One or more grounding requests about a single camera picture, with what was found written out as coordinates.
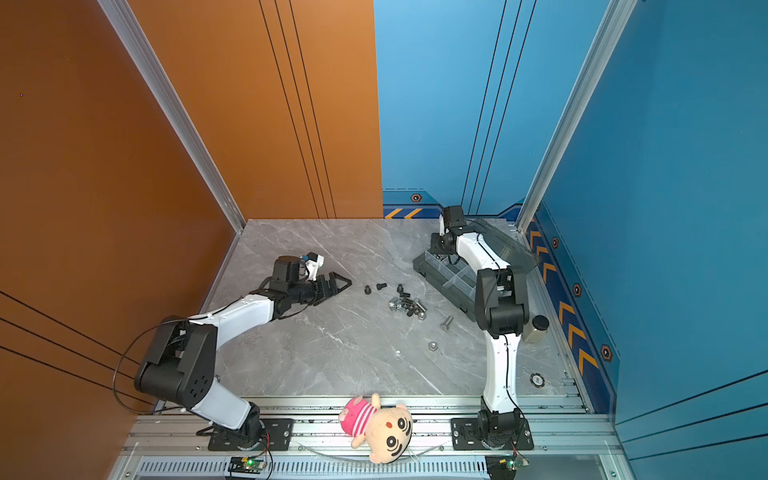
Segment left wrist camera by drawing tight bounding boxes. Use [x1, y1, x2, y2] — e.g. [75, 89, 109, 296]
[272, 252, 325, 283]

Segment black cap cylinder container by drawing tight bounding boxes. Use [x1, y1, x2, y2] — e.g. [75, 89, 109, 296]
[522, 315, 550, 344]

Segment aluminium corner post left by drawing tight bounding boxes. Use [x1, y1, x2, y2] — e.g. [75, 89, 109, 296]
[98, 0, 246, 234]

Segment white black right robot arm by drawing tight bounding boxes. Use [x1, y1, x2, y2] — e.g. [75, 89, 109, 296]
[429, 229, 530, 449]

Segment large silver hex bolt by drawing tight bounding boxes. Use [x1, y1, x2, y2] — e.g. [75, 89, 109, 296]
[413, 299, 427, 320]

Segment pink plush doll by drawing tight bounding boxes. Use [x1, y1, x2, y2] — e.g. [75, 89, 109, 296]
[338, 393, 414, 464]

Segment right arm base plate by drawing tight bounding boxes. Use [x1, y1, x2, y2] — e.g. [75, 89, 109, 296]
[450, 417, 535, 451]

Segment silver bolt on table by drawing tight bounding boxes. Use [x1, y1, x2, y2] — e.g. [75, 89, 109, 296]
[440, 316, 453, 331]

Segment right green circuit board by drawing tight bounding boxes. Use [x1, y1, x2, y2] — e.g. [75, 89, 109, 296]
[485, 456, 530, 480]

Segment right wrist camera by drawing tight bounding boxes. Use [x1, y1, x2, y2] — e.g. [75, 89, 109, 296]
[440, 205, 467, 235]

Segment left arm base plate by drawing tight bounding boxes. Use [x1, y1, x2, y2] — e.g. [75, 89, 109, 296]
[198, 418, 294, 453]

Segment aluminium rail frame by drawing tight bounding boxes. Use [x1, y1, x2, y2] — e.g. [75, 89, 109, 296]
[110, 389, 632, 479]

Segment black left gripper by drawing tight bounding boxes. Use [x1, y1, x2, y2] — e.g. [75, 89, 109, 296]
[289, 272, 352, 306]

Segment aluminium corner post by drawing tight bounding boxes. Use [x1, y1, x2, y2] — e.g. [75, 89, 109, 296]
[516, 0, 637, 234]
[98, 0, 246, 234]

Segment grey plastic organizer box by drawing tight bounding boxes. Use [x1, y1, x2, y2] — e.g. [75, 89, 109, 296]
[413, 219, 541, 322]

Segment green circuit board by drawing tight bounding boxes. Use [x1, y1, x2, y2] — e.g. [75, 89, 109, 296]
[485, 456, 530, 480]
[226, 456, 270, 479]

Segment left green circuit board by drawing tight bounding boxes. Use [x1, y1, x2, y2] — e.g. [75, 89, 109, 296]
[226, 456, 270, 479]

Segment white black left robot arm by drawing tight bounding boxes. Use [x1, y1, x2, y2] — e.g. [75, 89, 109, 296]
[134, 272, 352, 450]

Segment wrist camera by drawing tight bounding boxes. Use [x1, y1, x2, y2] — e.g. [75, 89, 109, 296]
[272, 252, 325, 283]
[440, 205, 467, 235]

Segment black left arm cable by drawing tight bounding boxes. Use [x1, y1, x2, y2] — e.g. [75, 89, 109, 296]
[111, 323, 181, 415]

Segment aluminium corner post right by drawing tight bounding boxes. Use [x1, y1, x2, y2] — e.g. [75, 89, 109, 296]
[516, 0, 637, 234]

